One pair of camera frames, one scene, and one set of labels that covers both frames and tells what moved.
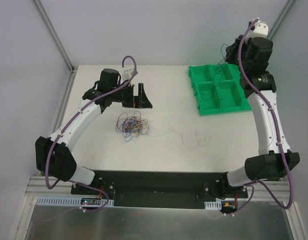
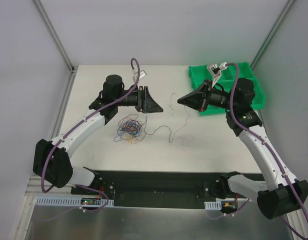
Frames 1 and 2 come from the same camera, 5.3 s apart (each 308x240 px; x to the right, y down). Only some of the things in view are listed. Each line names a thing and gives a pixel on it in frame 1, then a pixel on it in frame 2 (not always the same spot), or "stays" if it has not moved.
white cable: x=198 y=142 -> x=181 y=129
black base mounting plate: x=186 y=189 stays
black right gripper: x=232 y=51 -> x=205 y=95
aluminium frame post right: x=280 y=19 stays
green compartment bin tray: x=218 y=88 stays
